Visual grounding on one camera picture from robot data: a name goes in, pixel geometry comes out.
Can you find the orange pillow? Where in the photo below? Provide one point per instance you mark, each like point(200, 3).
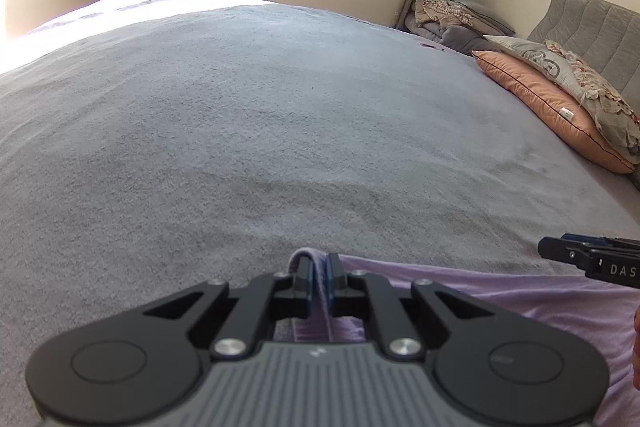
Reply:
point(540, 102)

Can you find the grey quilted headboard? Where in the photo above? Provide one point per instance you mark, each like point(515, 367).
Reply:
point(590, 27)

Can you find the grey printed pillow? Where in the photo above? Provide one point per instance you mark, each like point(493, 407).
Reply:
point(605, 117)

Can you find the small red item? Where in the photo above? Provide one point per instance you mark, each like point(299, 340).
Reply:
point(432, 47)

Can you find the grey bed blanket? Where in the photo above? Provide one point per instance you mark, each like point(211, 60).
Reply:
point(250, 132)

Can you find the folded bedding pile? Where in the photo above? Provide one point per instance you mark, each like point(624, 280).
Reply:
point(450, 17)

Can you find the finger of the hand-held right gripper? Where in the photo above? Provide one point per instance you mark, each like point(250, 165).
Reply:
point(595, 240)
point(562, 249)

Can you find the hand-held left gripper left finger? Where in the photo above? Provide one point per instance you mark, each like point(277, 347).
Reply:
point(306, 289)

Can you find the lilac pants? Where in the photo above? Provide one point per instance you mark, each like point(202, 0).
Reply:
point(525, 302)

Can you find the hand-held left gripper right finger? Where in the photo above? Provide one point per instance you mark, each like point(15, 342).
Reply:
point(334, 292)

